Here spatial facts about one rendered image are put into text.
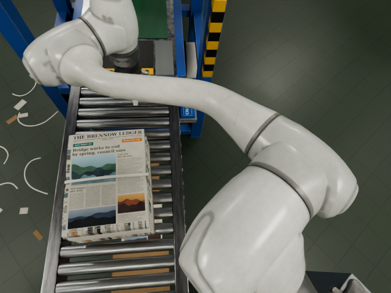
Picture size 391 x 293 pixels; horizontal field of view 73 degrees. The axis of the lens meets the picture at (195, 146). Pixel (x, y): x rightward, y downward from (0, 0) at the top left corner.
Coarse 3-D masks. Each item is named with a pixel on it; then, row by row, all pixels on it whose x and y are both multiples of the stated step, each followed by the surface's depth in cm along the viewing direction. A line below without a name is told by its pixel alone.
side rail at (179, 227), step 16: (176, 112) 133; (176, 128) 129; (176, 144) 126; (176, 160) 123; (176, 176) 119; (176, 192) 116; (176, 208) 114; (176, 224) 111; (176, 240) 108; (176, 256) 106; (176, 272) 103; (176, 288) 101
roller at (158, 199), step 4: (164, 192) 118; (168, 192) 117; (156, 196) 115; (160, 196) 115; (164, 196) 115; (168, 196) 115; (156, 200) 115; (160, 200) 115; (164, 200) 115; (168, 200) 115; (156, 204) 116
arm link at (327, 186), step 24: (288, 120) 46; (264, 144) 45; (288, 144) 43; (312, 144) 43; (264, 168) 41; (288, 168) 40; (312, 168) 40; (336, 168) 41; (312, 192) 39; (336, 192) 40; (312, 216) 41
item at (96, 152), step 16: (80, 144) 98; (96, 144) 98; (112, 144) 98; (128, 144) 99; (144, 144) 99; (80, 160) 95; (96, 160) 96; (112, 160) 96; (128, 160) 97; (144, 160) 97
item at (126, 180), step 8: (136, 168) 96; (144, 168) 96; (72, 176) 93; (80, 176) 93; (88, 176) 93; (96, 176) 93; (136, 176) 95; (144, 176) 95; (72, 184) 92; (80, 184) 92; (88, 184) 92; (96, 184) 92; (104, 184) 92; (112, 184) 93; (120, 184) 93
